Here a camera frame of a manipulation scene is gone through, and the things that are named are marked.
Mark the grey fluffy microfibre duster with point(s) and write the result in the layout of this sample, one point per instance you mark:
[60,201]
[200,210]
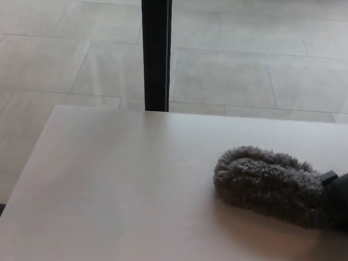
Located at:
[264,186]

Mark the black vertical window frame post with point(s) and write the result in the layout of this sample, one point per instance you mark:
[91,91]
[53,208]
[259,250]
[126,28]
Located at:
[156,48]

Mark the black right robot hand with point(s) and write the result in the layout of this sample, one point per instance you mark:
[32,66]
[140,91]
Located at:
[344,195]

